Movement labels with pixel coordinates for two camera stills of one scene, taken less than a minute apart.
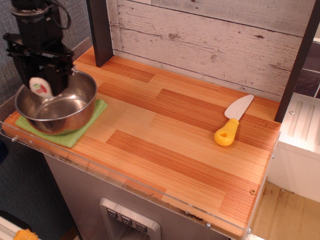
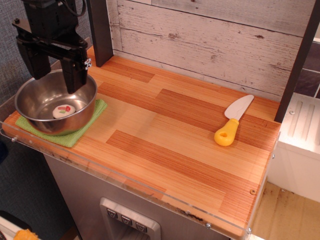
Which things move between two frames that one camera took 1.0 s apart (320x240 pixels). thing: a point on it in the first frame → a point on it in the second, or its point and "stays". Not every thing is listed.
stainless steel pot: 69,112 stays
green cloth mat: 70,139 stays
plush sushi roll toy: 40,87 → 63,110
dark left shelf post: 101,30 stays
